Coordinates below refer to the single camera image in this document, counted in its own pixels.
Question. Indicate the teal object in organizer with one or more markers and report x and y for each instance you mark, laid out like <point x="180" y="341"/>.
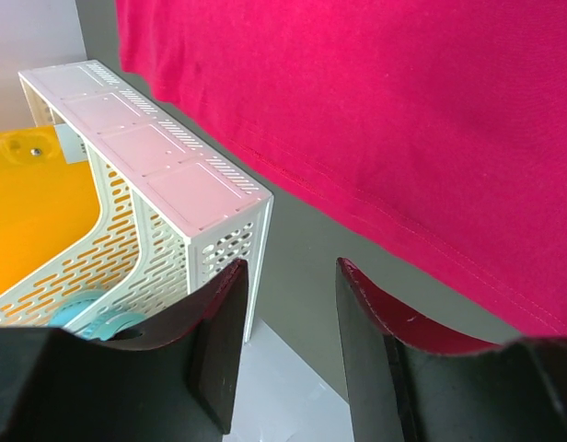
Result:
<point x="103" y="327"/>

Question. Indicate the white file organizer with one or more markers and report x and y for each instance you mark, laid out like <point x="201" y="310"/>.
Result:
<point x="194" y="211"/>

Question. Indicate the orange plastic folder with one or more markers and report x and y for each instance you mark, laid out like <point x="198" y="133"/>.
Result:
<point x="64" y="226"/>

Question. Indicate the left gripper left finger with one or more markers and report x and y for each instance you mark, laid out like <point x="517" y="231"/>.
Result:
<point x="172" y="377"/>

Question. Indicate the red t shirt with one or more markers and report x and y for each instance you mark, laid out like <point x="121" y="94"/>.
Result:
<point x="436" y="129"/>

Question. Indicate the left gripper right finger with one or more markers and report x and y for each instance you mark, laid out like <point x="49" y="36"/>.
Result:
<point x="410" y="378"/>

